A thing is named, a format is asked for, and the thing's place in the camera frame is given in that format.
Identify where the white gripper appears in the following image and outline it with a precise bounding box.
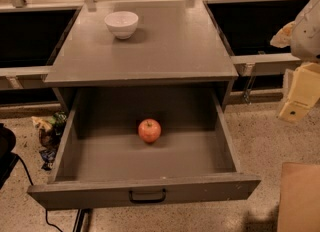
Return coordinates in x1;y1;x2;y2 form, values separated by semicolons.
270;0;320;123

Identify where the red apple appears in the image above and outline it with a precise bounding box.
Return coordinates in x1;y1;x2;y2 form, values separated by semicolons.
138;119;162;144

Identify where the grey counter cabinet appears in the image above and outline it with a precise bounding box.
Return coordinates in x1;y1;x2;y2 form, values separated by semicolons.
45;0;237;105

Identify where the open grey drawer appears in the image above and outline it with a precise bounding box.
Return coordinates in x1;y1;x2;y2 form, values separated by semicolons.
28;86;260;210

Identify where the cardboard box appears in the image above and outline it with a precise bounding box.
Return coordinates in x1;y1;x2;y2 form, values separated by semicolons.
277;162;320;232

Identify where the white ceramic bowl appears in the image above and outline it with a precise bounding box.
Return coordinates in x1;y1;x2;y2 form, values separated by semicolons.
104;11;139;39

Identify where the pile of snack bags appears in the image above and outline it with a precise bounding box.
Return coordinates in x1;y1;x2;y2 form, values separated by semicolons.
31;111;67;171

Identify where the black device at left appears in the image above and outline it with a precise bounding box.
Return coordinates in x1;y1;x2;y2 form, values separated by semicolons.
0;123;18;189

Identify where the metal bracket under shelf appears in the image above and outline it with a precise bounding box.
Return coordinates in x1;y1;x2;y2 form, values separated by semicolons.
243;63;256;104

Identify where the black drawer handle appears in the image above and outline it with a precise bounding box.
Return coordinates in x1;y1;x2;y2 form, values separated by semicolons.
128;189;167;204

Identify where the black cable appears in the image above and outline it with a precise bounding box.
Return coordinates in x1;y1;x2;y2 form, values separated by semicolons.
16;154;64;232

